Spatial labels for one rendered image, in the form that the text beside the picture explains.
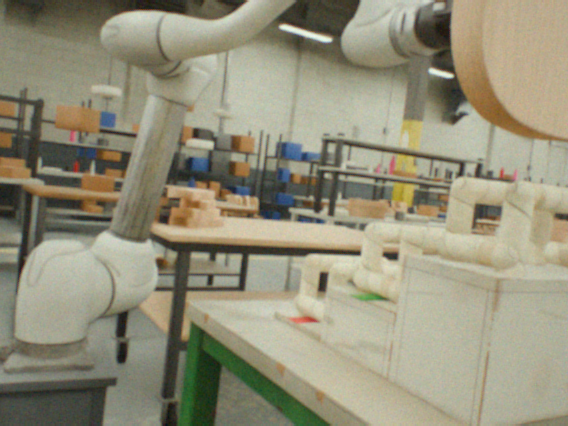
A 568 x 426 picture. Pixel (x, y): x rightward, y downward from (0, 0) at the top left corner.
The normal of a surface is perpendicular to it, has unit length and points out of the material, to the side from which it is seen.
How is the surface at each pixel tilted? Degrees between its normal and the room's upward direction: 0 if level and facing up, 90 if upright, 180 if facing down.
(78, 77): 90
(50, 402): 90
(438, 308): 90
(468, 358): 90
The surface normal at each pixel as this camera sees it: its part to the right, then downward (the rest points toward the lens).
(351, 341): -0.86, -0.07
